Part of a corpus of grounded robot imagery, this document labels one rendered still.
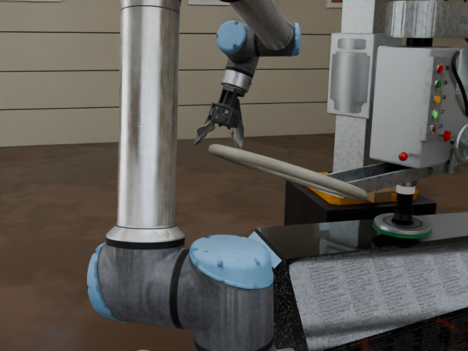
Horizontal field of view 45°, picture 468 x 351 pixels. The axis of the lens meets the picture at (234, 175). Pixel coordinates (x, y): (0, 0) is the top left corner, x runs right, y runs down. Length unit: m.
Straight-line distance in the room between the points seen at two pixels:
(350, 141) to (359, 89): 0.29
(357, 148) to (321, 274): 1.09
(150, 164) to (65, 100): 6.96
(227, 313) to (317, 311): 0.98
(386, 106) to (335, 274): 0.63
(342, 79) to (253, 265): 1.98
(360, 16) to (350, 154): 0.69
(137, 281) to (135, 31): 0.45
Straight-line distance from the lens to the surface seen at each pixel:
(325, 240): 2.16
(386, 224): 2.22
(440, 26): 2.05
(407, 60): 2.06
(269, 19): 1.34
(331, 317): 1.96
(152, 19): 1.05
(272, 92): 8.42
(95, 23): 7.91
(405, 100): 2.06
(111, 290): 1.06
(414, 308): 2.12
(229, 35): 1.60
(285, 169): 1.43
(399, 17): 2.04
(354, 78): 2.83
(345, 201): 2.81
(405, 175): 2.09
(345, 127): 2.96
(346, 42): 2.86
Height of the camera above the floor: 1.58
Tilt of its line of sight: 15 degrees down
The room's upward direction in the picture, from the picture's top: 1 degrees clockwise
